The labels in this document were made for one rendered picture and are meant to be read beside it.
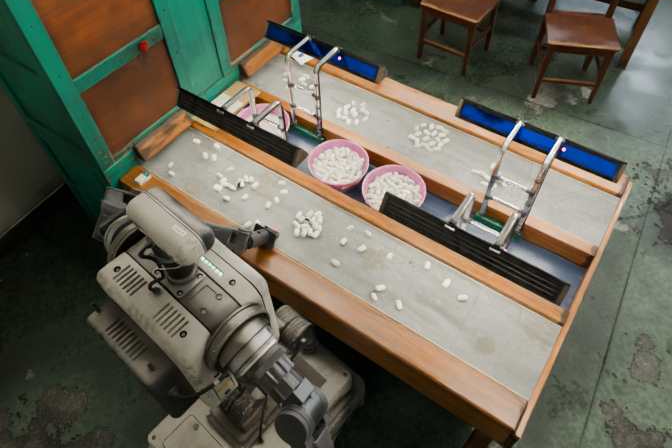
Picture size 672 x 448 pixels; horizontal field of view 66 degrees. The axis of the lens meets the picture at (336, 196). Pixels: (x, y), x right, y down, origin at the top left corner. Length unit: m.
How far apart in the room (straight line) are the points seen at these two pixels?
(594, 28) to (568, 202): 1.81
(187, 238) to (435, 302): 1.14
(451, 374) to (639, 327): 1.44
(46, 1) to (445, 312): 1.68
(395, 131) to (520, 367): 1.16
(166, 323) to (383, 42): 3.43
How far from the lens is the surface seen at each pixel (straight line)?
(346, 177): 2.24
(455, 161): 2.34
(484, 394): 1.80
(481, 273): 1.99
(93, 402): 2.81
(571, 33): 3.80
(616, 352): 2.92
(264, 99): 2.59
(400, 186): 2.21
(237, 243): 1.83
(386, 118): 2.50
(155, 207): 1.07
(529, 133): 2.03
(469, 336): 1.89
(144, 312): 1.17
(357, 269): 1.97
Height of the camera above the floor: 2.44
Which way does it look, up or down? 51 degrees down
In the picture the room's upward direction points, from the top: 2 degrees counter-clockwise
